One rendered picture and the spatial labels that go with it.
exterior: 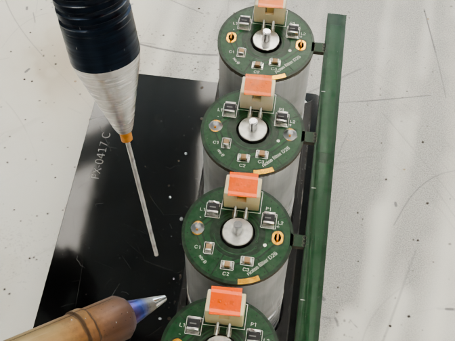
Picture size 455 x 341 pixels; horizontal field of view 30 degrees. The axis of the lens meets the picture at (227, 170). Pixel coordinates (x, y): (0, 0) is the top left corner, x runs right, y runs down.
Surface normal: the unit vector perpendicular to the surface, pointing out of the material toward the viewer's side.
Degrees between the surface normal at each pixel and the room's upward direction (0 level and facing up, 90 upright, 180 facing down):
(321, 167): 0
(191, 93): 0
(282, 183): 90
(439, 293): 0
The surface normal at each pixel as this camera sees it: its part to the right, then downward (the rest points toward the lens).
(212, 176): -0.77, 0.54
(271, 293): 0.64, 0.66
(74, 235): 0.01, -0.52
